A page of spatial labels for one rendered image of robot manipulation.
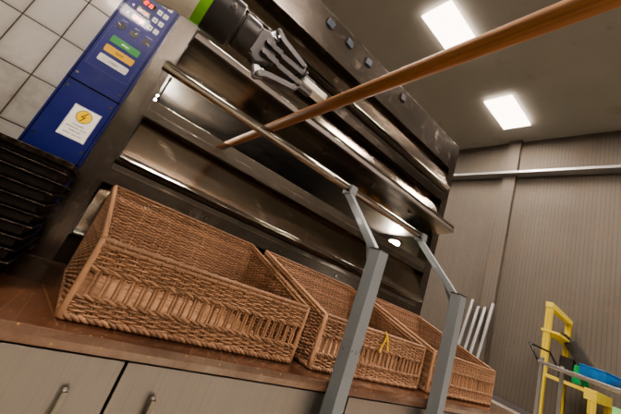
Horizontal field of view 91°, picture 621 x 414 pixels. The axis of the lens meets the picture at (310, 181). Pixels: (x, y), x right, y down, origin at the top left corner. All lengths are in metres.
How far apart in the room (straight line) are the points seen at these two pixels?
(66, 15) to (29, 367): 1.00
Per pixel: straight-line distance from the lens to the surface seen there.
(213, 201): 1.21
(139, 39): 1.30
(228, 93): 1.35
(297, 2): 1.72
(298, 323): 0.92
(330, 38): 1.76
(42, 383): 0.73
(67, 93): 1.22
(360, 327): 0.92
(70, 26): 1.32
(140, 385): 0.75
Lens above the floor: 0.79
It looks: 17 degrees up
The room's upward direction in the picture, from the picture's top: 22 degrees clockwise
